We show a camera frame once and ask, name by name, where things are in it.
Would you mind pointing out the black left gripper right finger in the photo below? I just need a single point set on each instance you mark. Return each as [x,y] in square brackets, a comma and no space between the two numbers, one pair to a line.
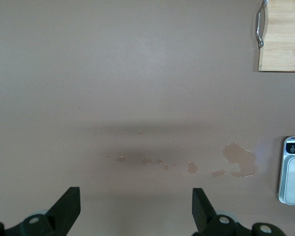
[204,216]

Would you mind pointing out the wooden cutting board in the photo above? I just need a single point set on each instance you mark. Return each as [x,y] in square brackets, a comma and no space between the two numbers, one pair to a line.
[282,37]

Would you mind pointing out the silver digital kitchen scale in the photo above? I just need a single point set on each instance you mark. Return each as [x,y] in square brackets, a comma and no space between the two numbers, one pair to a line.
[291,182]

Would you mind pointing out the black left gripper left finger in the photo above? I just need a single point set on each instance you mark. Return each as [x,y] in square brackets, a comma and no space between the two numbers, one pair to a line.
[59,216]

